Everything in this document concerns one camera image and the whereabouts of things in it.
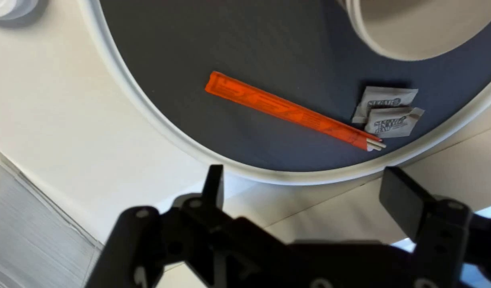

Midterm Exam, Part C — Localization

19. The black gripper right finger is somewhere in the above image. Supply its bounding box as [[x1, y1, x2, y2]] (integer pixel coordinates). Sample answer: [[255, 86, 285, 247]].
[[379, 167, 491, 288]]

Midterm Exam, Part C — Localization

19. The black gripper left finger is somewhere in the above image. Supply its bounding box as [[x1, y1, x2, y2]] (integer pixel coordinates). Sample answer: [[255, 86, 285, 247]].
[[84, 164, 290, 288]]

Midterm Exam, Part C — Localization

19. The orange stick packet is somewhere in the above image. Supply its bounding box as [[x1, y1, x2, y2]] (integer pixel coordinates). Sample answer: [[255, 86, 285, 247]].
[[204, 71, 387, 154]]

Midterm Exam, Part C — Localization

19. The printed white paper cup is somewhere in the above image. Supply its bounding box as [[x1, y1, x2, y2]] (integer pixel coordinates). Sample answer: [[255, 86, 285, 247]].
[[338, 0, 491, 63]]

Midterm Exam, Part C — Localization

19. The white plastic cup lid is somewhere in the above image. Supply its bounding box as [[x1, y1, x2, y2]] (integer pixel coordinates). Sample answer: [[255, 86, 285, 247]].
[[0, 0, 47, 23]]

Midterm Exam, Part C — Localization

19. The small paper sugar packet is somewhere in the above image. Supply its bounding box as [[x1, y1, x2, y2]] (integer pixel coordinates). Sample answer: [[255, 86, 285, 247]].
[[363, 106, 426, 142], [352, 86, 419, 126]]

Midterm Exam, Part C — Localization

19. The round dark turntable tray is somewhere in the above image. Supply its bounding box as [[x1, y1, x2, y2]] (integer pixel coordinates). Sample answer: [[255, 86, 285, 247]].
[[87, 0, 491, 188]]

